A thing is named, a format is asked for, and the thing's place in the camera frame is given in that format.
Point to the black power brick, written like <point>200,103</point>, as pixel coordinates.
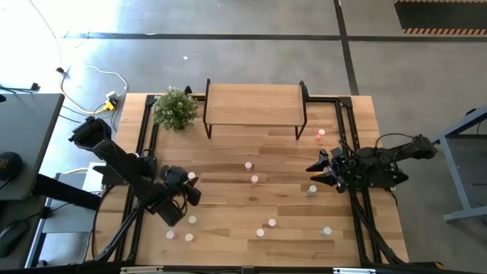
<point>34,86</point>

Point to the small black floor plug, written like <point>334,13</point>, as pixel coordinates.
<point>59,70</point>

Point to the artificial green potted plant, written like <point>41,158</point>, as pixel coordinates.
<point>175,110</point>

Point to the yellow power plug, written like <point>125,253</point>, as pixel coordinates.
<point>109,105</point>

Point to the grey side desk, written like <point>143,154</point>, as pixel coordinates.
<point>30,133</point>

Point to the grey metal platform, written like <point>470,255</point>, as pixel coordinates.
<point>68,218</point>

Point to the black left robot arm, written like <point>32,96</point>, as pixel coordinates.
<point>114,156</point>

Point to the silver metal bracket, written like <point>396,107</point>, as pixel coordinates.
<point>141,269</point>
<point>354,271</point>

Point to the teal translucent pill bottle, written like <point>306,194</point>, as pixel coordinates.
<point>192,219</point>
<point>326,230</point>
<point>312,189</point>

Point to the black computer mouse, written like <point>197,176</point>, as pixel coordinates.
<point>13,236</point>

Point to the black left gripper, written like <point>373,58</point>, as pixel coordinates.
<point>174,179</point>

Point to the wooden shelf black metal frame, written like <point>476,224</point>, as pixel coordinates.
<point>255,102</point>

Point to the hazard striped black mat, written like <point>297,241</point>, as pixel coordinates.
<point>437,15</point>

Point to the white power adapter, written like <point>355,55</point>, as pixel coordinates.
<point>111,94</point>

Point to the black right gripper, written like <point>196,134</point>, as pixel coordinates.
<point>342,167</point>

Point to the black aluminium rig frame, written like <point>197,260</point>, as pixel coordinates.
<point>345,101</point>

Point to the blue-grey metal stand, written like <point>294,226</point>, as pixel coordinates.
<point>456,179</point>

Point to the black desk support bar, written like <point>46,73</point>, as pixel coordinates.
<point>64,192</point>

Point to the red translucent pill bottle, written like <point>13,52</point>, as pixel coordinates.
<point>271,222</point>
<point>320,133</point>
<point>170,234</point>

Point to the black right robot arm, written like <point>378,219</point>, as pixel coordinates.
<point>399,152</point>

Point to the black cap gold logo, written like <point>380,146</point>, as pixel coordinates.
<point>9,165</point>

